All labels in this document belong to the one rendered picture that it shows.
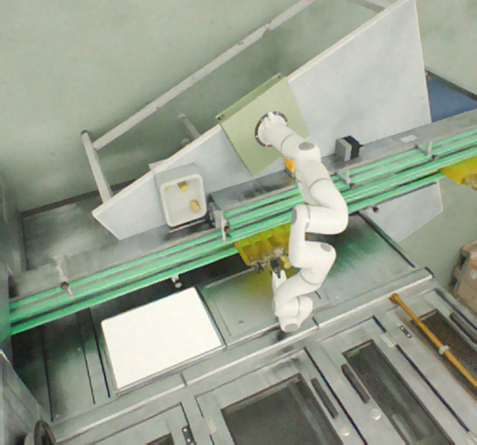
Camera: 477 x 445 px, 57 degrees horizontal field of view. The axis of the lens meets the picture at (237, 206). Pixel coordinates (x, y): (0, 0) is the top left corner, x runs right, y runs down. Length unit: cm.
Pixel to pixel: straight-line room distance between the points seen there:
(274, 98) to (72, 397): 135
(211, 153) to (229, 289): 58
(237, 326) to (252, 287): 21
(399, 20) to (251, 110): 75
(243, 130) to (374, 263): 85
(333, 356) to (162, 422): 66
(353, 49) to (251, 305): 114
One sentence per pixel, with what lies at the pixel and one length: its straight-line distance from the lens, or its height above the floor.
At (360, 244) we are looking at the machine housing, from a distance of 219.
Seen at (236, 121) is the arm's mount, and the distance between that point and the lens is 175.
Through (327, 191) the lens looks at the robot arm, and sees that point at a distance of 143.
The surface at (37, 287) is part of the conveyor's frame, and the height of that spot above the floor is 87.
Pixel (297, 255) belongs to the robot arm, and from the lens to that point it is 138.
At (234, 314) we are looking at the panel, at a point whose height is 120.
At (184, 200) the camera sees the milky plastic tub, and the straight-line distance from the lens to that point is 192.
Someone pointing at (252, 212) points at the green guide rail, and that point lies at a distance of 187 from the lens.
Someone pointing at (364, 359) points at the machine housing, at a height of 157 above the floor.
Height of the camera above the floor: 223
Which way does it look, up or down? 45 degrees down
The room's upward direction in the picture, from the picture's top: 145 degrees clockwise
